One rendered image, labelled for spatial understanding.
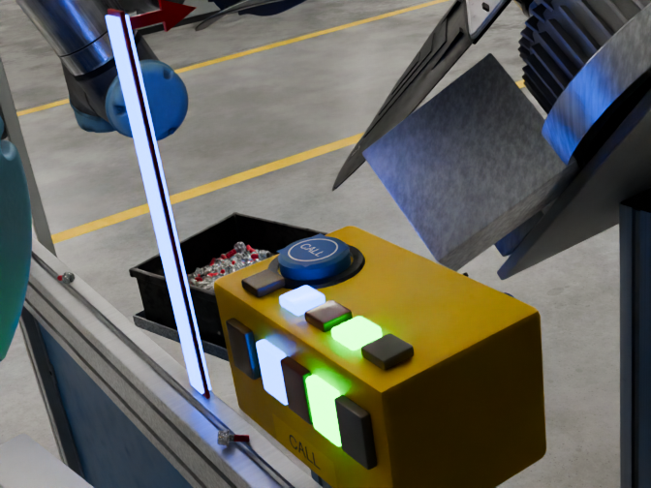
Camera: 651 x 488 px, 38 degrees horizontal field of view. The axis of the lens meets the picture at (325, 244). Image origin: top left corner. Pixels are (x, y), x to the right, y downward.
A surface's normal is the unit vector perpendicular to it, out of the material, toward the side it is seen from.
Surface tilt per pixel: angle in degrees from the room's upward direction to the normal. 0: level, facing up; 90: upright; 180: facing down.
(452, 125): 55
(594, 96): 84
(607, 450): 0
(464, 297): 0
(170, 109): 89
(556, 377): 0
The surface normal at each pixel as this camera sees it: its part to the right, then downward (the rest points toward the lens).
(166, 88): 0.47, 0.32
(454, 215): -0.36, -0.15
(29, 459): -0.14, -0.90
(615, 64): -0.66, 0.11
